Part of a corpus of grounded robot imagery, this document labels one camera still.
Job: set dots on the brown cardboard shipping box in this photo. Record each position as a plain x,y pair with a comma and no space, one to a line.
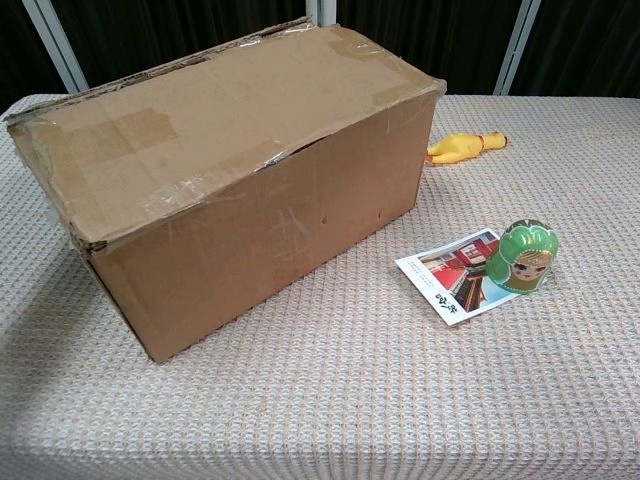
250,250

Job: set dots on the beige woven tablecloth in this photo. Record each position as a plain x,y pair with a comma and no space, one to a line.
400,400

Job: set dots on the black partition panel white frame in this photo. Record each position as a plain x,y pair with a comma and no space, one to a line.
590,45
150,35
20,50
425,40

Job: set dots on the green nesting doll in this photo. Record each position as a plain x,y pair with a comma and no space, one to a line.
520,260

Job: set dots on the yellow rubber chicken toy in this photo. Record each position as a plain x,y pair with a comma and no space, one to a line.
460,147

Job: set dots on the red building photo postcard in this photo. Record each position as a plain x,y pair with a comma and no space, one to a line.
450,290

